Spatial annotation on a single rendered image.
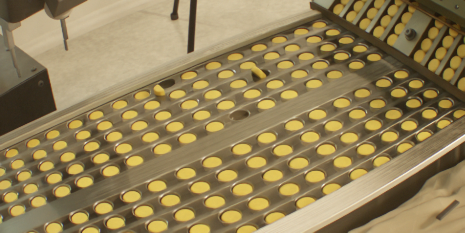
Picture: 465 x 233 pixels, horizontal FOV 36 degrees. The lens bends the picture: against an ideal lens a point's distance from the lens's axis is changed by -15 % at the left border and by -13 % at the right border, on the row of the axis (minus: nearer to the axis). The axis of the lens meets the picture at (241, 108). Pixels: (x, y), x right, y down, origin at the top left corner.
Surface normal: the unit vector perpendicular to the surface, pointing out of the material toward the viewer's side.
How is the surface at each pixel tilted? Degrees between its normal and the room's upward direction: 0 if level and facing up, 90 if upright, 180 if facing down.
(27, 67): 0
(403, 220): 14
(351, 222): 90
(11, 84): 0
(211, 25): 0
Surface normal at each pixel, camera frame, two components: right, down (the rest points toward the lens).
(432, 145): -0.12, -0.84
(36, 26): 0.51, 0.40
